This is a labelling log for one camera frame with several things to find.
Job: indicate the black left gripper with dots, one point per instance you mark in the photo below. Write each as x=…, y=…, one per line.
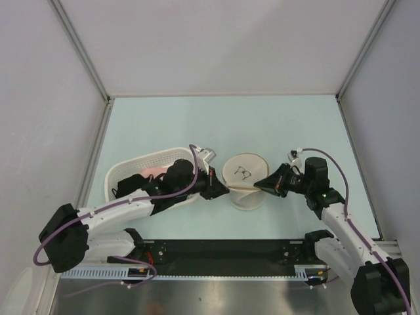
x=213, y=187

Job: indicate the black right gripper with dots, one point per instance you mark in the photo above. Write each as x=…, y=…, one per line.
x=275, y=184

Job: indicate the beige mesh laundry bag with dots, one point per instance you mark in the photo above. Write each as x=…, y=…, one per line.
x=239, y=174

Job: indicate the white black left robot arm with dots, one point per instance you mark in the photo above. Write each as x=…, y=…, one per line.
x=73, y=236

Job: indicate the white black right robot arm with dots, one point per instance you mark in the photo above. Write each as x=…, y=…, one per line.
x=378, y=283

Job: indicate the white plastic laundry basket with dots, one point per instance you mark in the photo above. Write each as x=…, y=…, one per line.
x=147, y=164

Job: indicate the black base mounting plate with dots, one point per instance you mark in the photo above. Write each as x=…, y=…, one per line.
x=279, y=251

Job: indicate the pink garment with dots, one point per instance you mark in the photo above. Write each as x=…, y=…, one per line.
x=153, y=171

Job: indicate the black garment in basket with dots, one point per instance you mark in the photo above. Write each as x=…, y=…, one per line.
x=130, y=185

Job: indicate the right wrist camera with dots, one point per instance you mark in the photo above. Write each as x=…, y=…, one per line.
x=294, y=158

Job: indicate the light blue cable duct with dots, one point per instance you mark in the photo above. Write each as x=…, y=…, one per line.
x=299, y=274

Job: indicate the aluminium frame rail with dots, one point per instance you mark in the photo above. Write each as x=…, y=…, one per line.
x=391, y=248

